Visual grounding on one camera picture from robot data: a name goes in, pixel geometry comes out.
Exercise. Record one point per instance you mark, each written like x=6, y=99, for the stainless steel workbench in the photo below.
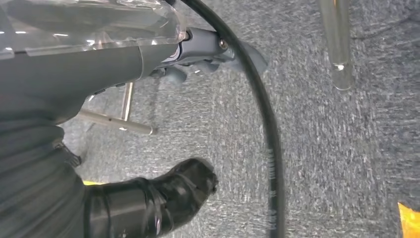
x=336, y=39

